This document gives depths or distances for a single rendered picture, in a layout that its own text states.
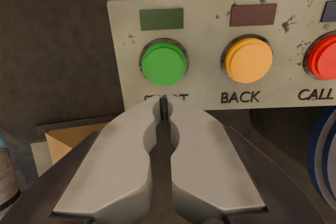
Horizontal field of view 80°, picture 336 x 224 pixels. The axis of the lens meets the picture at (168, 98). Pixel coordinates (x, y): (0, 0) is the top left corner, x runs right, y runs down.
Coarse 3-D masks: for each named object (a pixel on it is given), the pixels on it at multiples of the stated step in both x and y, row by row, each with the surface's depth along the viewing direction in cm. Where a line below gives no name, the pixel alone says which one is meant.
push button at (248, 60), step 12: (240, 48) 17; (252, 48) 17; (264, 48) 17; (228, 60) 18; (240, 60) 17; (252, 60) 17; (264, 60) 17; (228, 72) 18; (240, 72) 18; (252, 72) 18; (264, 72) 18
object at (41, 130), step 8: (72, 120) 80; (80, 120) 80; (88, 120) 80; (96, 120) 80; (104, 120) 80; (40, 128) 81; (48, 128) 80; (56, 128) 80; (64, 128) 80; (40, 136) 81
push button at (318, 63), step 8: (328, 40) 17; (320, 48) 17; (328, 48) 17; (312, 56) 18; (320, 56) 17; (328, 56) 17; (312, 64) 18; (320, 64) 18; (328, 64) 18; (312, 72) 18; (320, 72) 18; (328, 72) 18
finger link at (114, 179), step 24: (120, 120) 10; (144, 120) 10; (96, 144) 8; (120, 144) 8; (144, 144) 9; (96, 168) 7; (120, 168) 7; (144, 168) 7; (72, 192) 6; (96, 192) 6; (120, 192) 6; (144, 192) 7; (72, 216) 6; (96, 216) 6; (120, 216) 7
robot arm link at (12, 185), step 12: (0, 132) 52; (0, 144) 49; (0, 156) 48; (0, 168) 47; (12, 168) 52; (0, 180) 47; (12, 180) 50; (0, 192) 47; (12, 192) 50; (0, 204) 46
